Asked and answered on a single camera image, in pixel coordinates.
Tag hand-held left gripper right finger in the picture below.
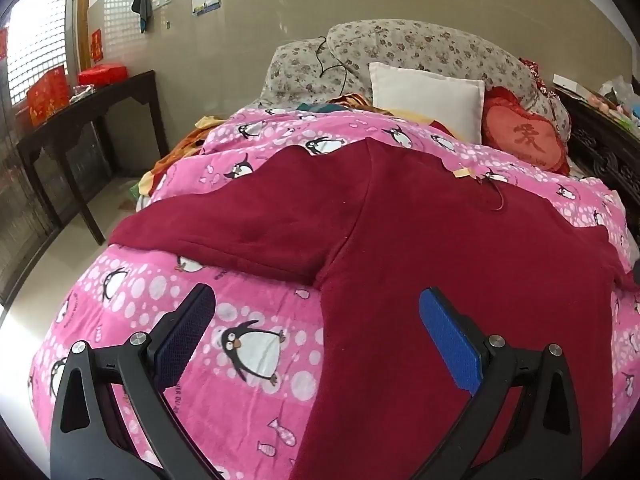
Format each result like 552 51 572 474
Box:
410 286 586 480

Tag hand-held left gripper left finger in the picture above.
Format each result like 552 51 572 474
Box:
49 282 226 480

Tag dark red fleece sweater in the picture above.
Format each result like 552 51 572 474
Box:
110 137 640 480

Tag pink penguin print blanket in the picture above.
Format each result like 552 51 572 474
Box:
27 107 640 480

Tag orange blanket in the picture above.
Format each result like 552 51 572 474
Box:
150 115 233 183

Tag red heart cushion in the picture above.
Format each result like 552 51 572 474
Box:
481 86 572 177

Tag white pillow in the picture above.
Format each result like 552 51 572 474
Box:
369 62 486 145

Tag dark wooden side table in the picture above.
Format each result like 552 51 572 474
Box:
16 70 171 247

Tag striped colourful cloth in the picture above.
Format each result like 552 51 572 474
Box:
297 92 373 112

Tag flat red gift box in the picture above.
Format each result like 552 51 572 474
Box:
77 62 128 87

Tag red gift bag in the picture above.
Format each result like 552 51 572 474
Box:
26 66 68 127

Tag white cardboard box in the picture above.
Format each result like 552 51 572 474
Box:
552 74 593 97

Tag clear plastic bag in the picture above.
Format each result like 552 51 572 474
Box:
597 76 640 126

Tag floral grey pillows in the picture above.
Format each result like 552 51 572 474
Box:
260 20 573 146

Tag hanging dark cloth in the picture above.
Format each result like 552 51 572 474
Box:
131 0 153 34

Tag window with white grille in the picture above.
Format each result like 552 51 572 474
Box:
0 0 81 111

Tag black cable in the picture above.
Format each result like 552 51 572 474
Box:
315 36 351 81

